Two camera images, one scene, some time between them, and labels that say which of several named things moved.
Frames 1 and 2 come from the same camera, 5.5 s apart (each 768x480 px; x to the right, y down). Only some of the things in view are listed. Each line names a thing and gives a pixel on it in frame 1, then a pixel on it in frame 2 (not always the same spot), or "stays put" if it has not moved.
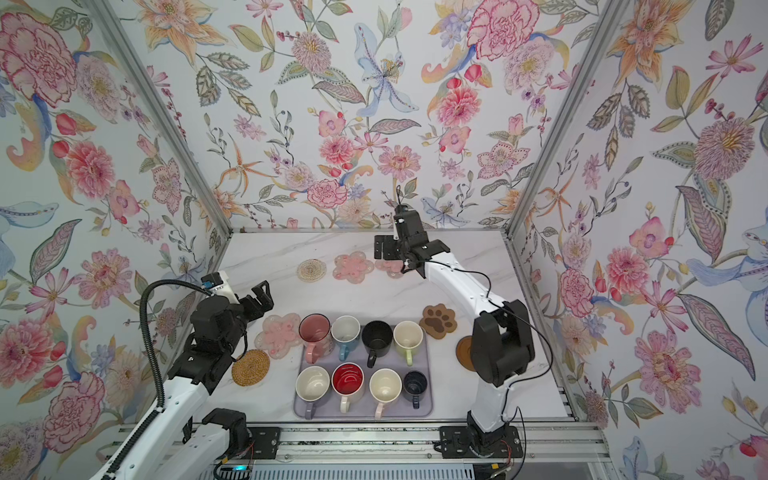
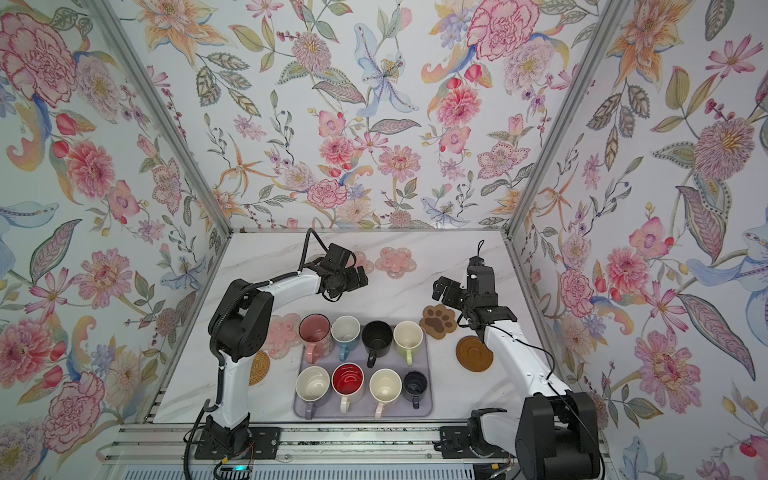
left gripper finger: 218,284 to 355,278
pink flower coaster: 280,334 stays put
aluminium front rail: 550,444 stays put
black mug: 377,338 stays put
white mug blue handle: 345,331 stays put
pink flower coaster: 393,268 stays put
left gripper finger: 263,296 to 332,295
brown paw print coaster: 437,320 stays put
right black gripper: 390,243 to 455,289
